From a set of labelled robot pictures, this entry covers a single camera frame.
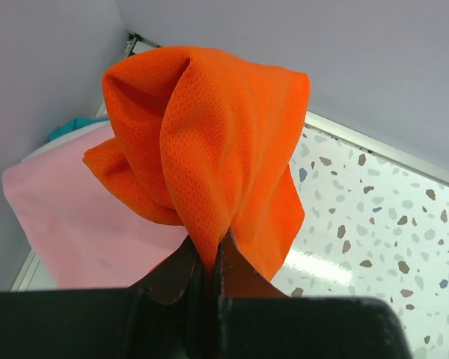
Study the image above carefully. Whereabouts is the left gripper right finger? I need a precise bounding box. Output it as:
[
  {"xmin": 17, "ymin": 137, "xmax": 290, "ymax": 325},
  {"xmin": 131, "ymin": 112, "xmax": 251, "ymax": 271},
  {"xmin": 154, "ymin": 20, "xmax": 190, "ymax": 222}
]
[{"xmin": 214, "ymin": 230, "xmax": 412, "ymax": 358}]

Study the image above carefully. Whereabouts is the orange t shirt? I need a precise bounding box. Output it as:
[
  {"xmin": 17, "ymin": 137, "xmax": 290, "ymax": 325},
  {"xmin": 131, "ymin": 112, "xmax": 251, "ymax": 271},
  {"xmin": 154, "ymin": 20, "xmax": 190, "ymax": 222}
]
[{"xmin": 83, "ymin": 46, "xmax": 311, "ymax": 279}]

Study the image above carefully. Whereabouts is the white folded t shirt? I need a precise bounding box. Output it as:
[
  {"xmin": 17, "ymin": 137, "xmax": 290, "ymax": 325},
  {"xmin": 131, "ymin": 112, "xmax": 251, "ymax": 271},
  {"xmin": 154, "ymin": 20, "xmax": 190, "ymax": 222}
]
[{"xmin": 21, "ymin": 120, "xmax": 109, "ymax": 162}]

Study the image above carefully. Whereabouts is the pink folded t shirt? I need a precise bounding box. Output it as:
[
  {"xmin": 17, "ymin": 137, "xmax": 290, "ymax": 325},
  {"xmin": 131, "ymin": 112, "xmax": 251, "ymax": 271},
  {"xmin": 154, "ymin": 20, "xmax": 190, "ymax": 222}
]
[{"xmin": 2, "ymin": 122, "xmax": 187, "ymax": 289}]

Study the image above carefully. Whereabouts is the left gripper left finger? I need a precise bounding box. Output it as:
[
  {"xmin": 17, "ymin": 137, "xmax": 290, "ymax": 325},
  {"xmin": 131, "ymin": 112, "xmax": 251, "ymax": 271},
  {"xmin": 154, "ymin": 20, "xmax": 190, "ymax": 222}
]
[{"xmin": 0, "ymin": 237, "xmax": 203, "ymax": 358}]

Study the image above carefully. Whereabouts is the teal folded t shirt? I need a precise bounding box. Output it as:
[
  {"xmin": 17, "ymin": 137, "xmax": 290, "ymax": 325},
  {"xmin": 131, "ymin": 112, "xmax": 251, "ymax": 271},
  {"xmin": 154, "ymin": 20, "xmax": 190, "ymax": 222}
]
[{"xmin": 48, "ymin": 116, "xmax": 109, "ymax": 141}]

